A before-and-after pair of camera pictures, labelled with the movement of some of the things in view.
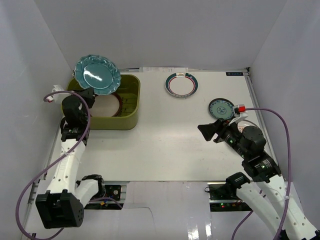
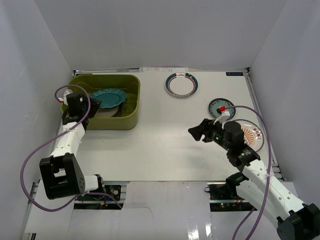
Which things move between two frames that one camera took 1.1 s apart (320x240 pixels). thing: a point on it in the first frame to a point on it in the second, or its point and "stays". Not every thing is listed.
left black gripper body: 86,93 to 92,105
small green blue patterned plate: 221,108 stays
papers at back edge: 163,69 stays
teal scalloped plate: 97,73 to 109,97
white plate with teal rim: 181,86 stays
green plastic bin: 128,117 stays
